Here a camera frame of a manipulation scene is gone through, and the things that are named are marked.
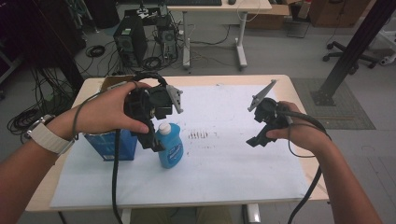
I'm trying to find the white desk cable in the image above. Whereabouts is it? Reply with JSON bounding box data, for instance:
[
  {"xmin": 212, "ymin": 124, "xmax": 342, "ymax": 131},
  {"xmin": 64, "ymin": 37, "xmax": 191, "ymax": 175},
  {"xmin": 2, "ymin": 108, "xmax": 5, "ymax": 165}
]
[{"xmin": 235, "ymin": 0, "xmax": 262, "ymax": 23}]

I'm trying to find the black metal post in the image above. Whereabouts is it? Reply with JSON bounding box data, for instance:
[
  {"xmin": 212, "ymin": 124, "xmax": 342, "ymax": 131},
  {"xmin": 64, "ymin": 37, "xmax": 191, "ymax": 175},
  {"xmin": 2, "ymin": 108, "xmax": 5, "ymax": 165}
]
[{"xmin": 310, "ymin": 0, "xmax": 396, "ymax": 107}]

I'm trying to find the black keyboard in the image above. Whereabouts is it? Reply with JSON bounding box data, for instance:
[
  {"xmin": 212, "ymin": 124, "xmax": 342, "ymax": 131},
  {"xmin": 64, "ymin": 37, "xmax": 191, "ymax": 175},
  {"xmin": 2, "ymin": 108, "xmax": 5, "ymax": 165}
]
[{"xmin": 166, "ymin": 0, "xmax": 223, "ymax": 7}]

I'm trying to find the small black computer tower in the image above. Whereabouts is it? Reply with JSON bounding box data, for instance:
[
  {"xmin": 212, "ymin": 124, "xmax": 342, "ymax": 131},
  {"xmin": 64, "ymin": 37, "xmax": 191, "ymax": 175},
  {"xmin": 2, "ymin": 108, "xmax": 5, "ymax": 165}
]
[{"xmin": 156, "ymin": 17, "xmax": 179, "ymax": 62}]

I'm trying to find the white table mat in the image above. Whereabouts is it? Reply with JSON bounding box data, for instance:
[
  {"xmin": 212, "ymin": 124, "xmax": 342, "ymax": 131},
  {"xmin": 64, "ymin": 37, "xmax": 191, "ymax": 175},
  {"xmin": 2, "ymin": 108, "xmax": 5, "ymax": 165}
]
[{"xmin": 49, "ymin": 84, "xmax": 311, "ymax": 209}]

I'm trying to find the tangle of black floor cables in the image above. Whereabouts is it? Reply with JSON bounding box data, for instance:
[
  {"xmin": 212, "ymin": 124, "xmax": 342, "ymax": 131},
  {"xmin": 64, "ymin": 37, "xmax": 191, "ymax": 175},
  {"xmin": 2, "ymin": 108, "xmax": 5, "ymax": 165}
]
[{"xmin": 7, "ymin": 66, "xmax": 78, "ymax": 139}]

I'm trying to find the wooden cabinet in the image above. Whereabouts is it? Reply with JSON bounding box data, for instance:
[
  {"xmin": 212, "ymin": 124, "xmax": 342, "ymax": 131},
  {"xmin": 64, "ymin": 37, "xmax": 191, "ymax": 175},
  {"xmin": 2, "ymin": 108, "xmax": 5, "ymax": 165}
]
[{"xmin": 307, "ymin": 0, "xmax": 374, "ymax": 28}]

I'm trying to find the small black cable coil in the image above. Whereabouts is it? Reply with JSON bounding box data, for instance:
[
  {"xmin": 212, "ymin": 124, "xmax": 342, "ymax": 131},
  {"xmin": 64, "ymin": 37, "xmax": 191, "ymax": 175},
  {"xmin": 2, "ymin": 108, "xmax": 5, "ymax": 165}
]
[{"xmin": 85, "ymin": 44, "xmax": 106, "ymax": 59}]

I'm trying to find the thin grey wrist cord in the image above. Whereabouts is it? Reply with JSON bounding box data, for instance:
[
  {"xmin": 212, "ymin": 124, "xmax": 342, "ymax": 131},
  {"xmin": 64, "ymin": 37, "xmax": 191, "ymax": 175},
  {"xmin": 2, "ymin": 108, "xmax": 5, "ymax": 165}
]
[{"xmin": 71, "ymin": 91, "xmax": 104, "ymax": 141}]

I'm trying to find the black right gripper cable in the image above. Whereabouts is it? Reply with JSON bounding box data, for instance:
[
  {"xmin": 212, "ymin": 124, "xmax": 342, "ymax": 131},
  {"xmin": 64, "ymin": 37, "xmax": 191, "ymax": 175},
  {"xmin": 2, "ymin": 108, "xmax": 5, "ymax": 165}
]
[{"xmin": 276, "ymin": 108, "xmax": 332, "ymax": 224}]

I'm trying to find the person's left hand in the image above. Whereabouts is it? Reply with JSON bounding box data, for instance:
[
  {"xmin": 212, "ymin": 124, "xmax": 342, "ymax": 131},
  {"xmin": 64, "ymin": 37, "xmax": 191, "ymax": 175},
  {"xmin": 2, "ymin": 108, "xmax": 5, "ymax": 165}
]
[{"xmin": 62, "ymin": 81, "xmax": 152, "ymax": 137}]

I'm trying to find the dark curtain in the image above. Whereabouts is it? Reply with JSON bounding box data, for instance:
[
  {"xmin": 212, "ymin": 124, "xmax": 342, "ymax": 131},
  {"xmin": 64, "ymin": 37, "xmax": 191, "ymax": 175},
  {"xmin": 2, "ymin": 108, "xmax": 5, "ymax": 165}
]
[{"xmin": 0, "ymin": 0, "xmax": 88, "ymax": 91}]

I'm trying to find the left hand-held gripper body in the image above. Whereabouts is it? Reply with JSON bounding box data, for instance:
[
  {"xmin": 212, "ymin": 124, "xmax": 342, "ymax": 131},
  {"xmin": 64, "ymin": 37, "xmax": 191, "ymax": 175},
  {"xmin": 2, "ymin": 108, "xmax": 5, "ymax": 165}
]
[{"xmin": 123, "ymin": 72, "xmax": 185, "ymax": 138}]

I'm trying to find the blue dish soap bottle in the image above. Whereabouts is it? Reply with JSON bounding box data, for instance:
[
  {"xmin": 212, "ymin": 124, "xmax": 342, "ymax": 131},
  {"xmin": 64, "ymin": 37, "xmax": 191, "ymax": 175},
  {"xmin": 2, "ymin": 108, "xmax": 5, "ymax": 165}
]
[{"xmin": 154, "ymin": 121, "xmax": 185, "ymax": 170}]

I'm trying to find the white desk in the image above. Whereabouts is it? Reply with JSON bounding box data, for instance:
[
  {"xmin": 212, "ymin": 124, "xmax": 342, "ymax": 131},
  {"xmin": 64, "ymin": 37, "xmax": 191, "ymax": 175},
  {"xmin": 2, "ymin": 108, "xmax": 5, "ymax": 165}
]
[{"xmin": 165, "ymin": 0, "xmax": 274, "ymax": 71}]

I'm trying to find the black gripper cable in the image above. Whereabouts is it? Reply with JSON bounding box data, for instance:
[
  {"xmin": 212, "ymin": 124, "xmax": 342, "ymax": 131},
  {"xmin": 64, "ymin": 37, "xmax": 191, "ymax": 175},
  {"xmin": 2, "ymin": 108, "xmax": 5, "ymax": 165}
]
[
  {"xmin": 276, "ymin": 108, "xmax": 332, "ymax": 224},
  {"xmin": 110, "ymin": 129, "xmax": 124, "ymax": 224}
]

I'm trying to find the grey floor mat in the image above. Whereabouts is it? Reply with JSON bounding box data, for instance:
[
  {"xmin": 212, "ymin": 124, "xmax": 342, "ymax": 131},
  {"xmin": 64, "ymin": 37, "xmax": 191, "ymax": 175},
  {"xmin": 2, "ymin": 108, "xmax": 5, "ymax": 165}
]
[{"xmin": 290, "ymin": 77, "xmax": 376, "ymax": 131}]

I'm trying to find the blue cardboard box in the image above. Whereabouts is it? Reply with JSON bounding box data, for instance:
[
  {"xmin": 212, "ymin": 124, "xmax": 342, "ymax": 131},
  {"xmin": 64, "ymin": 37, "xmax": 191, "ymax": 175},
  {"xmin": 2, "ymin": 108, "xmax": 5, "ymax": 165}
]
[{"xmin": 83, "ymin": 74, "xmax": 138, "ymax": 162}]

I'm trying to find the large black computer tower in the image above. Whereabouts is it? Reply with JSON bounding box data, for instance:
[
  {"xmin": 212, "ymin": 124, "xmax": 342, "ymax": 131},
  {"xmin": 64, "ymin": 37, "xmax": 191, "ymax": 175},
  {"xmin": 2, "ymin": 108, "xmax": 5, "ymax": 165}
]
[{"xmin": 112, "ymin": 14, "xmax": 149, "ymax": 68}]

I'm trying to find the thin black wrist cord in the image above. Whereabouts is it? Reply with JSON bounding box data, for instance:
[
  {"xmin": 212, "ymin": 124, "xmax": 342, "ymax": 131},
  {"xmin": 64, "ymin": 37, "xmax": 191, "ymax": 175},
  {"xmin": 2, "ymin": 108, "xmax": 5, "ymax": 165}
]
[{"xmin": 287, "ymin": 121, "xmax": 317, "ymax": 159}]

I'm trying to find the black office chair base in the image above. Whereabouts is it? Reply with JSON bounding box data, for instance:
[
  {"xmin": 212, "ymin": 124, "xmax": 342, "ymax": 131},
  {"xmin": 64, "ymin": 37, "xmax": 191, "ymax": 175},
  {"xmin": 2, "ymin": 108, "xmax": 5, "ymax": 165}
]
[{"xmin": 322, "ymin": 40, "xmax": 380, "ymax": 76}]

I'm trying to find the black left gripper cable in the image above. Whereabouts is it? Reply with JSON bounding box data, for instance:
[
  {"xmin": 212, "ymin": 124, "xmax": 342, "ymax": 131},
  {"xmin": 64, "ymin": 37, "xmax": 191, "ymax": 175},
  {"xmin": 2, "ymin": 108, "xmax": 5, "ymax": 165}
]
[{"xmin": 110, "ymin": 129, "xmax": 124, "ymax": 224}]

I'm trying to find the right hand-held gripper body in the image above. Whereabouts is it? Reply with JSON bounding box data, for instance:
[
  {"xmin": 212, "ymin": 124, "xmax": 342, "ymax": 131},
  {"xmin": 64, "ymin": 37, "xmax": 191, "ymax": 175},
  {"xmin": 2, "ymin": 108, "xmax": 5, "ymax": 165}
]
[{"xmin": 247, "ymin": 78, "xmax": 292, "ymax": 132}]

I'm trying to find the person's right hand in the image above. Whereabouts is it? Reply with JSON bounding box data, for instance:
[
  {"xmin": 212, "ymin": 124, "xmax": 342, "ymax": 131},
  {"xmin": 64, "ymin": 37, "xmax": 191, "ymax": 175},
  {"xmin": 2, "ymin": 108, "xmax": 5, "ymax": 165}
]
[{"xmin": 265, "ymin": 101, "xmax": 327, "ymax": 154}]

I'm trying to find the brown cardboard box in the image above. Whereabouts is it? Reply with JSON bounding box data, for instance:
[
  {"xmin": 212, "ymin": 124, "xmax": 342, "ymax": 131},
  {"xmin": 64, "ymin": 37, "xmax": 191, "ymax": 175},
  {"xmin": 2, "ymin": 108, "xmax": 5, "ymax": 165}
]
[{"xmin": 245, "ymin": 2, "xmax": 292, "ymax": 31}]

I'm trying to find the white wristwatch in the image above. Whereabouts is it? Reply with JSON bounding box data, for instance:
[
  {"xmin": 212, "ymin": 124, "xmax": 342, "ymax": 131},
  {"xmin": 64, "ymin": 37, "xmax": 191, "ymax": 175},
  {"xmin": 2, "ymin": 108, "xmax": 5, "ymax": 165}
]
[{"xmin": 24, "ymin": 114, "xmax": 77, "ymax": 157}]

